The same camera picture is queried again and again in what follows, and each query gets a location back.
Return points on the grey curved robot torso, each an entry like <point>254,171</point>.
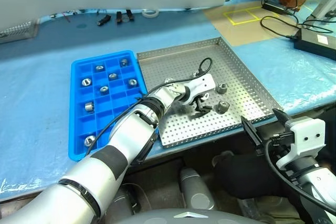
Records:
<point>170,217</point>

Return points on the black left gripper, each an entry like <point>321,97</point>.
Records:
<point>200,100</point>

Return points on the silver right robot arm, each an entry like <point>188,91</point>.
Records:
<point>315,179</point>

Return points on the white metal stand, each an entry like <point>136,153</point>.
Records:
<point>325,1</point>

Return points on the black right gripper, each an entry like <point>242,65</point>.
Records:
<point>281,142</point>

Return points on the white tape roll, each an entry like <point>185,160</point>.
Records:
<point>150,13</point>

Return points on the small black power adapter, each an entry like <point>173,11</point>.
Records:
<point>274,7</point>

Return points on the blue plastic compartment tray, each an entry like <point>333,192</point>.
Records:
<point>78,119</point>

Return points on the brown cardboard sheet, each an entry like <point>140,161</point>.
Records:
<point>236,32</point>

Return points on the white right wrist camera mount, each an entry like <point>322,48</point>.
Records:
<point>307,137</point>

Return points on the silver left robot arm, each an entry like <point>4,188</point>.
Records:
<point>105,171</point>

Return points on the perforated steel tray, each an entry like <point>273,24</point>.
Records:
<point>236,77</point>

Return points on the blue plastic table cover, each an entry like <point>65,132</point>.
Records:
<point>39,90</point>

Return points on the large black power adapter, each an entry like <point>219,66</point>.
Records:
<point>315,43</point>

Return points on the small black clip part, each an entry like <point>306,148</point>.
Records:
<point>103,20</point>

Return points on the ribbed metal part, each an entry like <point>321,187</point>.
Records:
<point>17,31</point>

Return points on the thin red stick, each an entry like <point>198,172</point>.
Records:
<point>67,17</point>

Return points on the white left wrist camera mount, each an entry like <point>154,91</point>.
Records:
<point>202,83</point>

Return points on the narrow black strip part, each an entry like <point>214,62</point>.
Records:
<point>129,15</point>
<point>119,17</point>

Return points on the grey rounded cylinder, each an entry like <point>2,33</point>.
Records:
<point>195,187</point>

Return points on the metal nut upper on tray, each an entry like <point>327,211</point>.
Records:
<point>222,87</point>

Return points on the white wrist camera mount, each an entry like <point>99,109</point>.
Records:
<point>307,137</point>
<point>202,83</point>

